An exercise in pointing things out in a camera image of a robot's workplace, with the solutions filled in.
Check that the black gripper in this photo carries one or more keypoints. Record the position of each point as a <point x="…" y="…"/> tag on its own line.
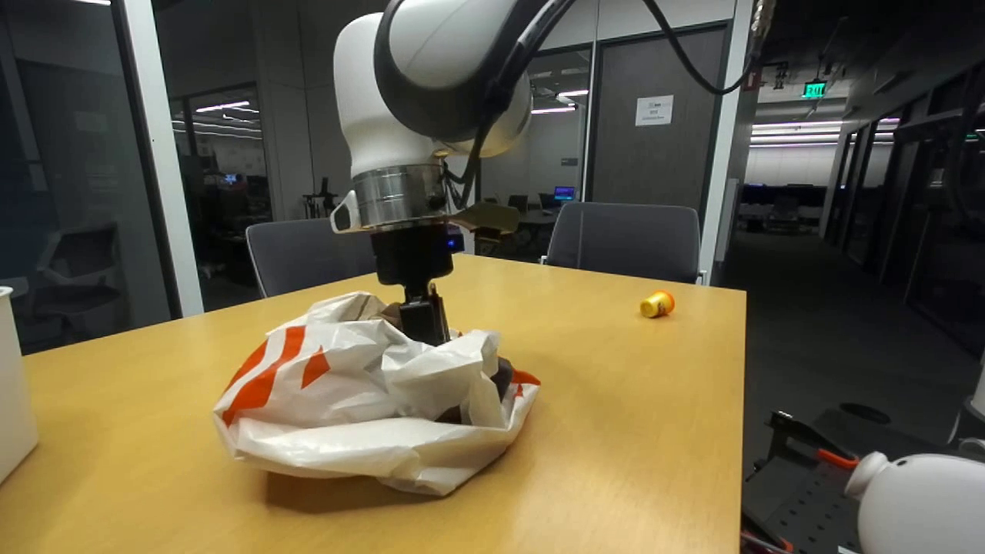
<point x="411" y="254"/>

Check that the yellow container orange lid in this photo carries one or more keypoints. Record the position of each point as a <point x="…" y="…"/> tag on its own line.
<point x="657" y="307"/>

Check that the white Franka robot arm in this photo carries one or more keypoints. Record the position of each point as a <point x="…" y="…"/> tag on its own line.
<point x="431" y="71"/>

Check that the white orange plastic bag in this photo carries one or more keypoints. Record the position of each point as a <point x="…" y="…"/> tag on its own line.
<point x="349" y="410"/>

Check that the grey office chair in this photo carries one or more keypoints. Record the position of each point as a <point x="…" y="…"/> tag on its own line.
<point x="297" y="250"/>
<point x="627" y="235"/>

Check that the white paper door sign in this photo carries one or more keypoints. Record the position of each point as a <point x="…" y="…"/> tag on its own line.
<point x="654" y="109"/>

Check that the white plastic box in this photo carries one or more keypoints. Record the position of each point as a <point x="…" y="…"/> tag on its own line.
<point x="12" y="401"/>

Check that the green exit sign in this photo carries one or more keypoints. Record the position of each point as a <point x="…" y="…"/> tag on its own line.
<point x="815" y="90"/>

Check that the white rounded device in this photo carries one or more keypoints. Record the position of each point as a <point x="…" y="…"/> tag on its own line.
<point x="925" y="503"/>

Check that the wooden camera mount plate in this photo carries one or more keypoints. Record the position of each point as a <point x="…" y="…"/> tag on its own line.
<point x="490" y="217"/>

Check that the white window frame post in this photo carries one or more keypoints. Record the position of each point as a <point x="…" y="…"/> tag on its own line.
<point x="159" y="155"/>

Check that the white door frame post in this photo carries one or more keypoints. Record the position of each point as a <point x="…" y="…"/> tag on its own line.
<point x="725" y="186"/>

